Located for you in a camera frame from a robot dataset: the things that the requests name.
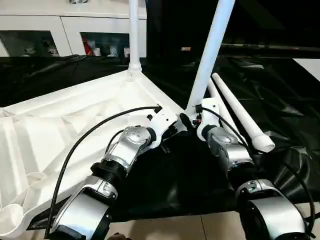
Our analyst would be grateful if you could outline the white cabinet with glass doors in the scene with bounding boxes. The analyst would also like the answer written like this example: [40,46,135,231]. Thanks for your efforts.
[0,0,148,59]

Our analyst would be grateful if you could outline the brown round object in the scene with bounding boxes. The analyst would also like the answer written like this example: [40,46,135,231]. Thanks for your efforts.
[109,232,129,240]

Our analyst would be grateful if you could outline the white plastic table top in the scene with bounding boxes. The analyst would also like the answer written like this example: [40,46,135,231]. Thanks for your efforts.
[0,67,191,238]

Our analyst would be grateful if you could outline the white plastic table leg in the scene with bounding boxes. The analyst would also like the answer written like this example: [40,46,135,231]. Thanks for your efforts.
[211,72,276,153]
[127,0,143,76]
[206,78,242,137]
[184,0,236,119]

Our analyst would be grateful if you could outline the grey metal rail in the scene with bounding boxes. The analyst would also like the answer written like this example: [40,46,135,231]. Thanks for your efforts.
[219,43,320,51]

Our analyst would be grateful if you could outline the white flat board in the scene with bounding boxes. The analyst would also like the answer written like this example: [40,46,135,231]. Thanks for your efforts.
[292,57,320,83]

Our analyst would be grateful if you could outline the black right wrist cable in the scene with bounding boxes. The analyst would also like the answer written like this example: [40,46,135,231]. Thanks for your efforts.
[194,103,316,236]

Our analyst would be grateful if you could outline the red bottle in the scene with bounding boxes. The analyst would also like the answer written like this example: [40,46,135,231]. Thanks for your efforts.
[84,37,95,56]

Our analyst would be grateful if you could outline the black box with orange label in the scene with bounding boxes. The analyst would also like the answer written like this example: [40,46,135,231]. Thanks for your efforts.
[146,0,222,66]

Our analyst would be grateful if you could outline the black mat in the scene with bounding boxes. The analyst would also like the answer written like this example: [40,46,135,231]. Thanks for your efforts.
[0,53,320,225]

